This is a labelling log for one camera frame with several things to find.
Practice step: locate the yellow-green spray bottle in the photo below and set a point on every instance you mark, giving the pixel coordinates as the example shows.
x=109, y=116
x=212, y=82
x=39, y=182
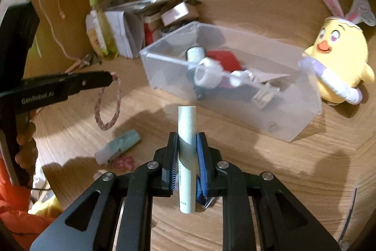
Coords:
x=101, y=30

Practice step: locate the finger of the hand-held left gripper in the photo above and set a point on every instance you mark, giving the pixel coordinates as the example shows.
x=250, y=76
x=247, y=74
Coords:
x=91, y=81

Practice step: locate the yellow cloth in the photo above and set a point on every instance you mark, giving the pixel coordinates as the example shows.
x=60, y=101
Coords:
x=47, y=207

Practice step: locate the stack of white booklets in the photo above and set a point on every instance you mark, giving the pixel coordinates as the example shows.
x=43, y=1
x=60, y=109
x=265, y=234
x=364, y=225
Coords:
x=123, y=33

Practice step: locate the white cosmetic tube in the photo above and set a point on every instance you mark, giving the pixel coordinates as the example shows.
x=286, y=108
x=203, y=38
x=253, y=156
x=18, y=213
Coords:
x=186, y=127

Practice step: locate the mint green tube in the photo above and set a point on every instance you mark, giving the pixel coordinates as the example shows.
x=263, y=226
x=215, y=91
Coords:
x=123, y=140

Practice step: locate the dark bottle white label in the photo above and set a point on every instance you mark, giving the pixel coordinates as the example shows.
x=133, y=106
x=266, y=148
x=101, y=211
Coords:
x=195, y=54

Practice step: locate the yellow plush chick toy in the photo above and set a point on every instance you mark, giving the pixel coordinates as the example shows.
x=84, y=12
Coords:
x=343, y=48

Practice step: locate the beige cosmetic tube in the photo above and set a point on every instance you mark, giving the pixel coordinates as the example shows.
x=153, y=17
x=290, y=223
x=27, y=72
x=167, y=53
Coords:
x=92, y=39

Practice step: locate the striped small packet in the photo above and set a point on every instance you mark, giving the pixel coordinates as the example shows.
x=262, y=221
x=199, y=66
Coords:
x=263, y=98

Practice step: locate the orange jacket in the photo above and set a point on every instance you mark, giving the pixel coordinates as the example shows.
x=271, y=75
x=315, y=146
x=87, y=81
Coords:
x=14, y=209

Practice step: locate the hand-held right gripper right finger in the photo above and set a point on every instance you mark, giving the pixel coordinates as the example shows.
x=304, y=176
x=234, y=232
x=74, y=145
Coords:
x=202, y=162

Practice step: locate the person's left hand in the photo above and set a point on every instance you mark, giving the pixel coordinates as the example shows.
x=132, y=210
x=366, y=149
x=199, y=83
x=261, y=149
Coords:
x=26, y=155

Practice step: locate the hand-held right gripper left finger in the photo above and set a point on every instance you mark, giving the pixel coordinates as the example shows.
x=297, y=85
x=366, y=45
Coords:
x=173, y=168

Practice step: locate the white cardboard box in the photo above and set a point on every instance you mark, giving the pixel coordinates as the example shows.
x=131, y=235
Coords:
x=173, y=14

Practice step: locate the clear plastic bin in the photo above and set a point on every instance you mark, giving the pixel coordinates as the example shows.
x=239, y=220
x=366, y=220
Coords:
x=288, y=121

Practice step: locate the pink crinkled item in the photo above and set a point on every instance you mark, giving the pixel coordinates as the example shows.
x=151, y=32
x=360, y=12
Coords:
x=123, y=163

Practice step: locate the white capped bottle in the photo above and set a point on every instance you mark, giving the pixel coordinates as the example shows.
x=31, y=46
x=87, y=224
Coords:
x=241, y=77

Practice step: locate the white tape roll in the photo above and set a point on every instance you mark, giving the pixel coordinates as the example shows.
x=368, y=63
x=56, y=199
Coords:
x=213, y=68

